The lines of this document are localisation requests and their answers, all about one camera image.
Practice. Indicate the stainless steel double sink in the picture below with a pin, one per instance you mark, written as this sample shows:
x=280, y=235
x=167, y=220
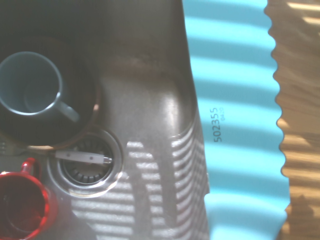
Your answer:
x=150, y=75

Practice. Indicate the brown wooden bowl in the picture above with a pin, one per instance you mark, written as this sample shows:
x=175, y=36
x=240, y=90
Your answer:
x=80, y=125

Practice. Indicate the grey blue mug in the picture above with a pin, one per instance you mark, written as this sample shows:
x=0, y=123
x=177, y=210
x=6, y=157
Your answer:
x=27, y=85

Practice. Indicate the red plastic cup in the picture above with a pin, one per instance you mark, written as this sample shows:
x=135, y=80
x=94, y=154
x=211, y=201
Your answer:
x=22, y=207

